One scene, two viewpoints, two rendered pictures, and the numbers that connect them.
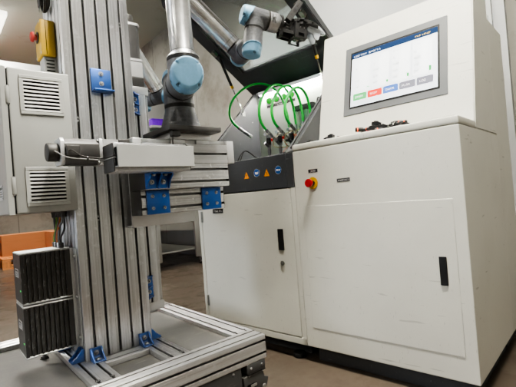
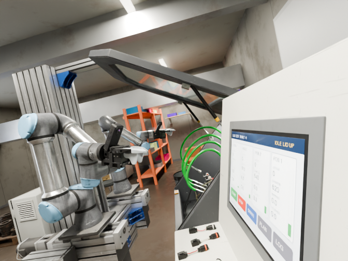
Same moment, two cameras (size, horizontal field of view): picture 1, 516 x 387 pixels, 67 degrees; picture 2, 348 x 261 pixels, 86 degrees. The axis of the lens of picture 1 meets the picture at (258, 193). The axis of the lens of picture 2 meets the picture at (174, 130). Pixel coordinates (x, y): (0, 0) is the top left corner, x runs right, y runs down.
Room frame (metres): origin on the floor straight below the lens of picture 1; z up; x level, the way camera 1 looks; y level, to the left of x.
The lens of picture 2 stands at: (1.25, -0.89, 1.48)
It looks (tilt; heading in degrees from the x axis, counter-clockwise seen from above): 2 degrees down; 48
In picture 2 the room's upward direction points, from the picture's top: 12 degrees counter-clockwise
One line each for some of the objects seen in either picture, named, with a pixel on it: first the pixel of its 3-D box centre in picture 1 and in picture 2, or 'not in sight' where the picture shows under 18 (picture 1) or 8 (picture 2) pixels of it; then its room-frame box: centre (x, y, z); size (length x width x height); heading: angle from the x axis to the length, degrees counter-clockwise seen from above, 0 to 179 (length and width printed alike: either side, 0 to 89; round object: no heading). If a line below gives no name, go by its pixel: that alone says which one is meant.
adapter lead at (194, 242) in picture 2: not in sight; (205, 238); (1.79, -0.35, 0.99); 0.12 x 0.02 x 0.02; 147
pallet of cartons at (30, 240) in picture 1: (46, 246); (202, 153); (6.39, 3.52, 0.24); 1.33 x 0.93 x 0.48; 130
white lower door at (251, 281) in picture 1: (246, 259); not in sight; (2.01, 0.09, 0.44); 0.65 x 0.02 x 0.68; 48
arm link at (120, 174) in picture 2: not in sight; (118, 170); (1.91, 0.60, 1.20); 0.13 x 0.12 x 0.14; 63
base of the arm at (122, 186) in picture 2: not in sight; (121, 184); (1.90, 0.60, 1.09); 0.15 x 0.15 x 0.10
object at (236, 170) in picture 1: (241, 176); (180, 216); (2.02, 0.08, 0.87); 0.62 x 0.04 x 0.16; 48
